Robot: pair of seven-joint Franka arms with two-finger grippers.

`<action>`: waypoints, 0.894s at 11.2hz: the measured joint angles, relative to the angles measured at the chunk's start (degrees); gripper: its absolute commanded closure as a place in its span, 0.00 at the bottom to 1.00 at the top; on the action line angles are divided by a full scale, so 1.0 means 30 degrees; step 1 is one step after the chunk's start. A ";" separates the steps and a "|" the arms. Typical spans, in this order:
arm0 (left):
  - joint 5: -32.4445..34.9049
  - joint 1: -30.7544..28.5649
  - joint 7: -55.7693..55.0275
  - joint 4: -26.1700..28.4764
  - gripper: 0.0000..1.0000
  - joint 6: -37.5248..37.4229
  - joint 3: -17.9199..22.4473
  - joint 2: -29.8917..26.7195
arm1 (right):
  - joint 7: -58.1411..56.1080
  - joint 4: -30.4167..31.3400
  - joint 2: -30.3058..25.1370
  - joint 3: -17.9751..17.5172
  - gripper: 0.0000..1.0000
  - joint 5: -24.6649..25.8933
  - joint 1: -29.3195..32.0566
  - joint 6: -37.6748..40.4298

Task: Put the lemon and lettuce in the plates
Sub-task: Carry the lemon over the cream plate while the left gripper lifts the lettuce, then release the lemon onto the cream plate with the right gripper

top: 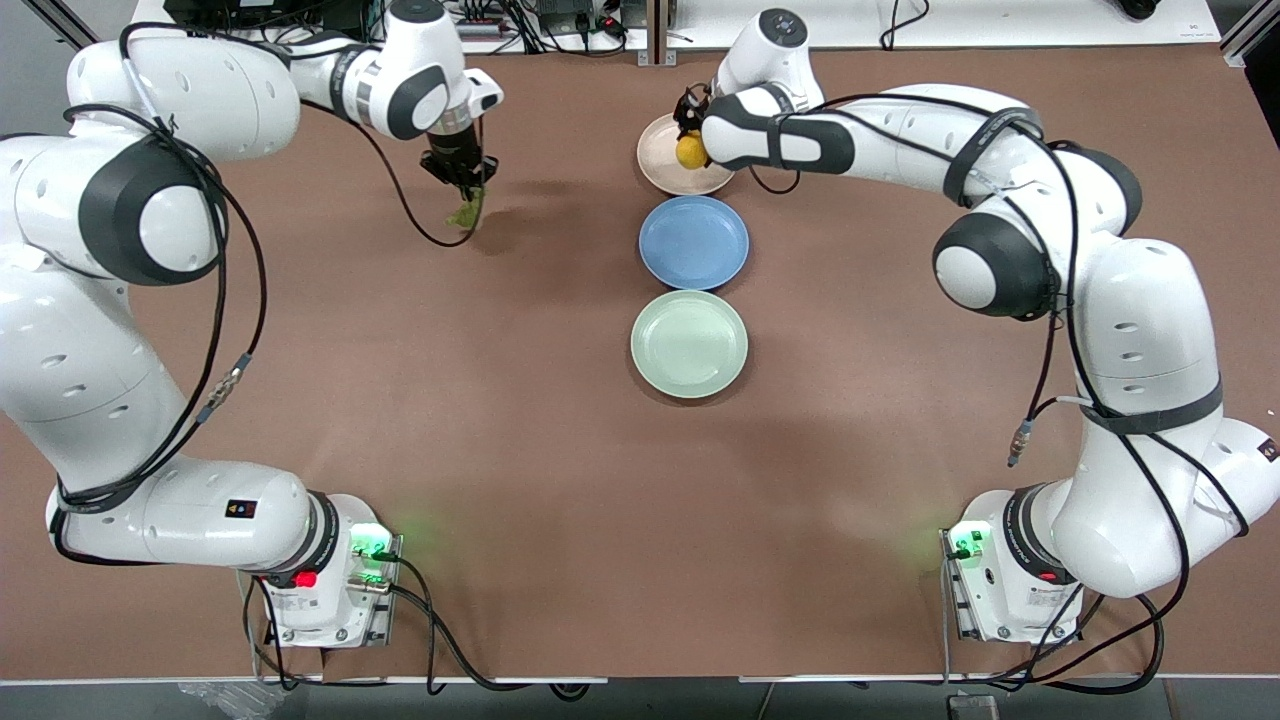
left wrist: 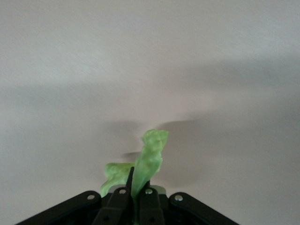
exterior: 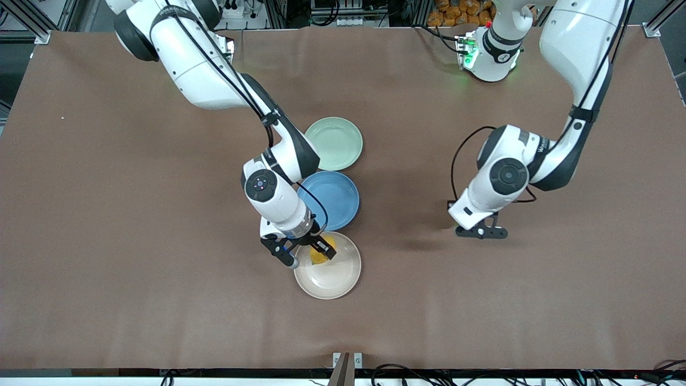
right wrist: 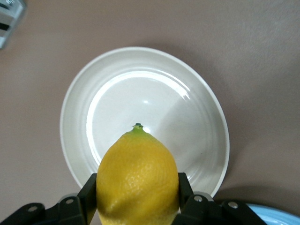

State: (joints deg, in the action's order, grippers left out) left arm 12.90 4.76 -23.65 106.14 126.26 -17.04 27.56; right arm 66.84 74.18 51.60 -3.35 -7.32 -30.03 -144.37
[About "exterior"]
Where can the yellow lemon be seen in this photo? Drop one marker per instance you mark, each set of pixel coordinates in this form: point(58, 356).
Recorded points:
point(318, 259)

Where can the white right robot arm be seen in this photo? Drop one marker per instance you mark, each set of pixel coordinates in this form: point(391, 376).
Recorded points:
point(203, 80)

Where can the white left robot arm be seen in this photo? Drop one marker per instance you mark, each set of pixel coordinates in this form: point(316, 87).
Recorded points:
point(576, 48)

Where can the beige plate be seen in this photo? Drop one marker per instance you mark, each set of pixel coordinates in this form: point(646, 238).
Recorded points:
point(332, 280)

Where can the blue plate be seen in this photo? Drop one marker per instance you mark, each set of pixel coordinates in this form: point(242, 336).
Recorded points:
point(335, 201)

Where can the light green plate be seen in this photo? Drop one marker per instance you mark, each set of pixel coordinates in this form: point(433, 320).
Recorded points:
point(340, 145)

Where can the brown table cover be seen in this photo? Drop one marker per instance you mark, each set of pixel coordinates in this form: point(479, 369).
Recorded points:
point(161, 311)

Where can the pile of orange items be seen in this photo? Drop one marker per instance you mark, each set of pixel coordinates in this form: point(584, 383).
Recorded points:
point(461, 12)

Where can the white socket strip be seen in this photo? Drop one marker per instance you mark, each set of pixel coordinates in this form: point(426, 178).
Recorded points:
point(353, 21)

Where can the white power strip with plugs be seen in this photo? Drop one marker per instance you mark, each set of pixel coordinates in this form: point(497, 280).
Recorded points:
point(233, 9)

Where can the grey metal bracket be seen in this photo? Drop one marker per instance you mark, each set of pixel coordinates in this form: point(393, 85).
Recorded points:
point(346, 370)

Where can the aluminium frame post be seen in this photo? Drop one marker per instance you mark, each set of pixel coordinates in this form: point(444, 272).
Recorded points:
point(662, 19)
point(32, 24)

